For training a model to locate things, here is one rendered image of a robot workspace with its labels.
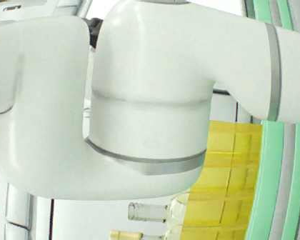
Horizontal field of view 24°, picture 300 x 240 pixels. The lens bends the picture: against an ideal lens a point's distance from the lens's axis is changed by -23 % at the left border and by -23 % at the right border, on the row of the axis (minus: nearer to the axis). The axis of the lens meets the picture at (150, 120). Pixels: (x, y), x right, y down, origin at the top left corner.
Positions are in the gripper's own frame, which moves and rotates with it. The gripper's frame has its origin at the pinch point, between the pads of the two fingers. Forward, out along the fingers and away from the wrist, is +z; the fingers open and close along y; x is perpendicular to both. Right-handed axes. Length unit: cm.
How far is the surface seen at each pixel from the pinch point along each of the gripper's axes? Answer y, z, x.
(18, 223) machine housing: -21, -49, -16
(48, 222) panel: -24, -44, -12
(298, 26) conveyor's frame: -36, -15, 36
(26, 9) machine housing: -15, -80, 33
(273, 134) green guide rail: -24.8, -5.4, 5.7
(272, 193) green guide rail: -25.2, -1.2, -3.1
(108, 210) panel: -30.8, -39.2, -4.2
